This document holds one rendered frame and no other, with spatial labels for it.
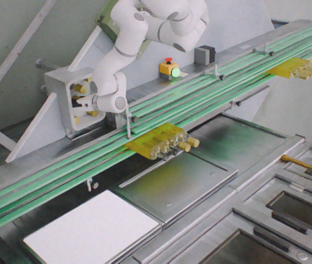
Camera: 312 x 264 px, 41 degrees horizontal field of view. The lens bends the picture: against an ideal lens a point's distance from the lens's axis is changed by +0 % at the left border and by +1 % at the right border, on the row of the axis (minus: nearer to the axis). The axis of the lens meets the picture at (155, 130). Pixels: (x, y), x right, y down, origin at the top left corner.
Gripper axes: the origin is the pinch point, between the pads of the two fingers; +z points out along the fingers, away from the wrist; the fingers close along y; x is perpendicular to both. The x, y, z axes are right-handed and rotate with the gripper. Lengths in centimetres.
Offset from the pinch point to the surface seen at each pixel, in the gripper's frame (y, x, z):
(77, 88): 0.6, 5.5, -0.4
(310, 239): 30, -59, -81
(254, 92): 125, -32, 1
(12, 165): -33.1, -16.6, 5.8
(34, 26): 17, 33, 54
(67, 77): -3.1, 11.1, -1.3
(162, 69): 53, 1, 2
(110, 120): 12.0, -12.8, -1.2
